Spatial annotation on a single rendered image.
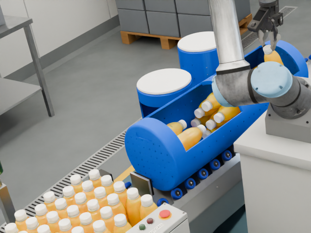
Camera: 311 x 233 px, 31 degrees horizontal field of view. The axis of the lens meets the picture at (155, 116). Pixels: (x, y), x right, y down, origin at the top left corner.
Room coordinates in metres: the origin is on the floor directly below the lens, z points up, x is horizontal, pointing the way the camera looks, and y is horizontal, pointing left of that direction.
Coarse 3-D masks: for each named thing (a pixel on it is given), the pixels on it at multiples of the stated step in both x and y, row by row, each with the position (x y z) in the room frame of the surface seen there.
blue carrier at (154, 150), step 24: (288, 48) 2.29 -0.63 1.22; (192, 96) 2.15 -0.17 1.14; (144, 120) 1.85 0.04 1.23; (168, 120) 2.06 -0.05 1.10; (240, 120) 1.93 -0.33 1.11; (144, 144) 1.81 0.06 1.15; (168, 144) 1.73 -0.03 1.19; (216, 144) 1.83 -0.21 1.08; (144, 168) 1.83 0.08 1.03; (168, 168) 1.72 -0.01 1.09; (192, 168) 1.75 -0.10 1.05
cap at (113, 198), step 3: (108, 195) 1.61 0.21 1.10; (111, 195) 1.61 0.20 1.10; (114, 195) 1.61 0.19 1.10; (117, 195) 1.60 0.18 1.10; (108, 198) 1.60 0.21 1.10; (111, 198) 1.59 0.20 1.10; (114, 198) 1.59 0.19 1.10; (117, 198) 1.59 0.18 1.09; (108, 201) 1.59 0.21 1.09; (111, 201) 1.58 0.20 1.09; (114, 201) 1.58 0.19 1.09; (117, 201) 1.59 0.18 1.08
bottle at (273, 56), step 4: (272, 52) 2.21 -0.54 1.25; (276, 52) 2.21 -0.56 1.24; (264, 56) 2.22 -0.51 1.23; (268, 56) 2.20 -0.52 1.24; (272, 56) 2.19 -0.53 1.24; (276, 56) 2.19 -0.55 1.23; (264, 60) 2.22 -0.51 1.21; (268, 60) 2.20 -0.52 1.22; (272, 60) 2.19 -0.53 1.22; (276, 60) 2.19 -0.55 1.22; (280, 60) 2.20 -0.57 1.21
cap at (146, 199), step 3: (144, 195) 1.58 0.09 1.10; (147, 195) 1.57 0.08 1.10; (150, 195) 1.57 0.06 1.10; (141, 198) 1.56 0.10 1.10; (144, 198) 1.56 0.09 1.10; (147, 198) 1.56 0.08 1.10; (150, 198) 1.55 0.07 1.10; (141, 201) 1.55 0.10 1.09; (144, 201) 1.54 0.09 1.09; (147, 201) 1.54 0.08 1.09; (150, 201) 1.55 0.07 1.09; (144, 204) 1.54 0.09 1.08; (147, 204) 1.54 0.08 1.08
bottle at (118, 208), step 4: (108, 204) 1.60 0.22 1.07; (112, 204) 1.59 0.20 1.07; (116, 204) 1.58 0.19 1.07; (120, 204) 1.59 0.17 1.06; (112, 208) 1.58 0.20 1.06; (116, 208) 1.58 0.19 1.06; (120, 208) 1.58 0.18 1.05; (124, 208) 1.60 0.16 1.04; (112, 212) 1.57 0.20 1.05; (116, 212) 1.57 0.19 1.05; (120, 212) 1.58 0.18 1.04; (124, 212) 1.59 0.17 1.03
